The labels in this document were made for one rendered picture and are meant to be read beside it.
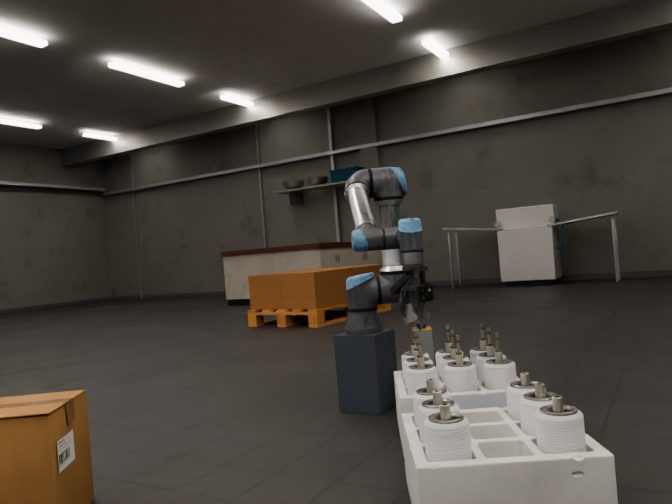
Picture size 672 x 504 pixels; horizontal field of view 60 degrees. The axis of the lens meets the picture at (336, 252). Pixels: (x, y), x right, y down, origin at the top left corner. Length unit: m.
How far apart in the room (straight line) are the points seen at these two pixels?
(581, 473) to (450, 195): 8.05
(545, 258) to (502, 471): 6.83
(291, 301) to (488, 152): 4.78
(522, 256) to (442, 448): 6.88
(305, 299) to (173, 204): 7.68
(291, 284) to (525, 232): 3.84
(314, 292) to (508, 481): 3.92
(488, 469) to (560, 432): 0.17
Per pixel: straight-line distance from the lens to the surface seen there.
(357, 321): 2.25
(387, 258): 2.27
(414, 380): 1.79
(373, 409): 2.27
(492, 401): 1.79
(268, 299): 5.42
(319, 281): 5.09
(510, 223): 8.18
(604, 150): 8.77
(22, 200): 13.03
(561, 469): 1.29
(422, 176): 9.37
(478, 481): 1.26
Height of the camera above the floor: 0.61
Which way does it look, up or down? level
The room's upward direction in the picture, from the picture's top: 5 degrees counter-clockwise
